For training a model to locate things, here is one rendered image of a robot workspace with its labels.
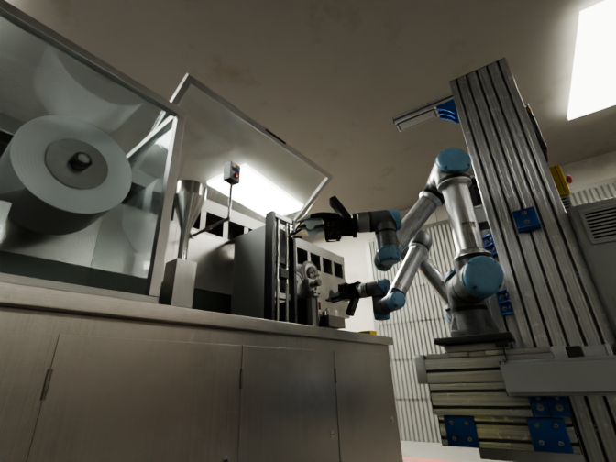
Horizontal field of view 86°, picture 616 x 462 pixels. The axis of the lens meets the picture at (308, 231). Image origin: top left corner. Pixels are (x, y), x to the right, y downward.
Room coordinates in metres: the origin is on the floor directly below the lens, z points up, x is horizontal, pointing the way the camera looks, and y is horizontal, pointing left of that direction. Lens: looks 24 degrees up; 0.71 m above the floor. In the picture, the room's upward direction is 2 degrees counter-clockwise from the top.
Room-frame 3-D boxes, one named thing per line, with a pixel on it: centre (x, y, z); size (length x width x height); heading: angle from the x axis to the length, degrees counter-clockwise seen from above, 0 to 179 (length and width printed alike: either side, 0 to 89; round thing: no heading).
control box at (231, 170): (1.39, 0.36, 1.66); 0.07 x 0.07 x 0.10; 58
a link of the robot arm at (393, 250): (1.09, -0.27, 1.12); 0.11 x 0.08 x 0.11; 174
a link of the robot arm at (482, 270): (1.04, -0.53, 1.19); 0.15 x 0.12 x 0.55; 174
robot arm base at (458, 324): (1.18, -0.55, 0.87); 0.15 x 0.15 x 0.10
